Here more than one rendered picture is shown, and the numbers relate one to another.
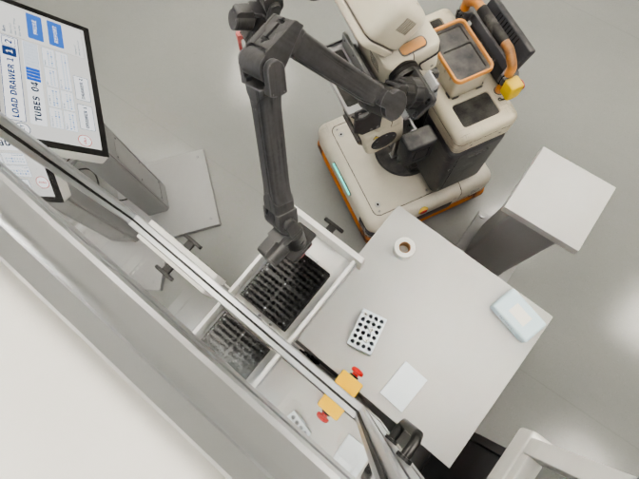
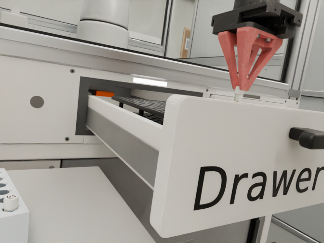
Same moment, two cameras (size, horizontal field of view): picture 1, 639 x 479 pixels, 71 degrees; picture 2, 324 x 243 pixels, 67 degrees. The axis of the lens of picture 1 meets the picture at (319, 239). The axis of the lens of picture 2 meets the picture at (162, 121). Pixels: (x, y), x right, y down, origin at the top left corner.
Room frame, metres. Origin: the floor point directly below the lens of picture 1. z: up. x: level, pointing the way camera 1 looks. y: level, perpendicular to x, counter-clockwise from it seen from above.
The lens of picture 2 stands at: (0.32, -0.29, 0.93)
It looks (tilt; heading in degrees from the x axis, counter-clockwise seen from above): 8 degrees down; 102
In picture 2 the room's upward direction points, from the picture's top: 8 degrees clockwise
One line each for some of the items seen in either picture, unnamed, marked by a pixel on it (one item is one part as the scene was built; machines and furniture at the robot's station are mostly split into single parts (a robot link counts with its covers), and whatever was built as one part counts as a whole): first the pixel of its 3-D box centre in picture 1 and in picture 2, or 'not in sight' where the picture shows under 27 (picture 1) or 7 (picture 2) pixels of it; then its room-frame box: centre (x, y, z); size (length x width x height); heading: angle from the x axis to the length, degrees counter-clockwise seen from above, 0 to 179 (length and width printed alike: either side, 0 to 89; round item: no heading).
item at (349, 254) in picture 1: (326, 237); (281, 160); (0.39, -0.02, 0.87); 0.29 x 0.02 x 0.11; 43
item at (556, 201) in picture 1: (518, 228); not in sight; (0.44, -0.85, 0.38); 0.30 x 0.30 x 0.76; 46
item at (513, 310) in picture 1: (517, 316); not in sight; (0.07, -0.59, 0.78); 0.15 x 0.10 x 0.04; 29
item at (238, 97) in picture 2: not in sight; (237, 102); (0.34, 0.06, 0.92); 0.01 x 0.01 x 0.05
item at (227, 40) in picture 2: not in sight; (250, 55); (0.35, 0.06, 0.99); 0.07 x 0.07 x 0.09; 42
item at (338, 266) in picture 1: (284, 288); (174, 127); (0.25, 0.13, 0.86); 0.40 x 0.26 x 0.06; 133
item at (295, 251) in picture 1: (296, 239); (256, 1); (0.34, 0.07, 1.06); 0.10 x 0.07 x 0.07; 133
